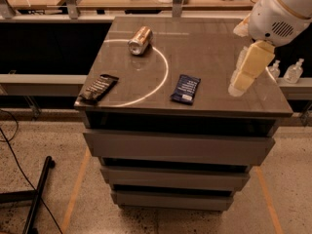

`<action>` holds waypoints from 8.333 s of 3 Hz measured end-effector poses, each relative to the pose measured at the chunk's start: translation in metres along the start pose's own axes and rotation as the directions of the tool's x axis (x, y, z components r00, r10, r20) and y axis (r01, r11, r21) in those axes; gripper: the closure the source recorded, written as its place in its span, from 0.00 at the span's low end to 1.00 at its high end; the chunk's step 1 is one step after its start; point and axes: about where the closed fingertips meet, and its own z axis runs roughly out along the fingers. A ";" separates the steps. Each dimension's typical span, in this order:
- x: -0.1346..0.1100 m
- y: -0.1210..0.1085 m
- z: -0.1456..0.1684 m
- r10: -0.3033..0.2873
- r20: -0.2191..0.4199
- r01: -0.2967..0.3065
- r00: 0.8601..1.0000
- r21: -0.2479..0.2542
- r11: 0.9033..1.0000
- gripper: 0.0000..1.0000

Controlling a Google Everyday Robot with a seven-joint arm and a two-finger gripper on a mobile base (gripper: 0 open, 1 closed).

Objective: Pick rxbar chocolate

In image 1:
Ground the bottom grey drawer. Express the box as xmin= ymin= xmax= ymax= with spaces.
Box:
xmin=111 ymin=190 xmax=233 ymax=212

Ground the black metal stand leg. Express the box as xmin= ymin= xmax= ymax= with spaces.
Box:
xmin=0 ymin=156 xmax=55 ymax=234

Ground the clear sanitizer bottle left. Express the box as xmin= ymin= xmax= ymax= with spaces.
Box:
xmin=268 ymin=59 xmax=280 ymax=80

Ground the blue rxbar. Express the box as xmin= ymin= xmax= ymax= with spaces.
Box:
xmin=171 ymin=74 xmax=201 ymax=105

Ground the silver soda can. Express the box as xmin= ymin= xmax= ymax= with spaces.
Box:
xmin=128 ymin=26 xmax=153 ymax=56

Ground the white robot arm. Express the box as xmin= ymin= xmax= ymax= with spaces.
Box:
xmin=228 ymin=0 xmax=312 ymax=97

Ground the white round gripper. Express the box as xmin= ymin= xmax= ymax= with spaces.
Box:
xmin=228 ymin=0 xmax=312 ymax=97

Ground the clear sanitizer bottle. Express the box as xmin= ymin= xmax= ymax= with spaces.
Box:
xmin=268 ymin=59 xmax=280 ymax=80
xmin=284 ymin=58 xmax=304 ymax=84

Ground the grey drawer cabinet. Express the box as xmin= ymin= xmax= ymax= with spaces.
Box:
xmin=75 ymin=17 xmax=293 ymax=198

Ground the middle grey drawer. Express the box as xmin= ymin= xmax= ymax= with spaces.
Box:
xmin=100 ymin=166 xmax=250 ymax=191

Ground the black floor cable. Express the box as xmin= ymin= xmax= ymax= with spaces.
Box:
xmin=0 ymin=108 xmax=64 ymax=234

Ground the clear sanitizer bottle right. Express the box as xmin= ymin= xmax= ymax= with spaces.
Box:
xmin=284 ymin=58 xmax=304 ymax=84

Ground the grey drawer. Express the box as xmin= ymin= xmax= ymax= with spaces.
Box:
xmin=111 ymin=190 xmax=233 ymax=212
xmin=100 ymin=166 xmax=250 ymax=191
xmin=84 ymin=130 xmax=275 ymax=166

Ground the grey metal rail shelf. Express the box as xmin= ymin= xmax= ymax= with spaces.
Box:
xmin=0 ymin=74 xmax=87 ymax=97

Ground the black chocolate rxbar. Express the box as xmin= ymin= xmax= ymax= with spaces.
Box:
xmin=79 ymin=74 xmax=119 ymax=102

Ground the top grey drawer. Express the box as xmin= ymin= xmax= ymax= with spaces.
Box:
xmin=84 ymin=130 xmax=275 ymax=166

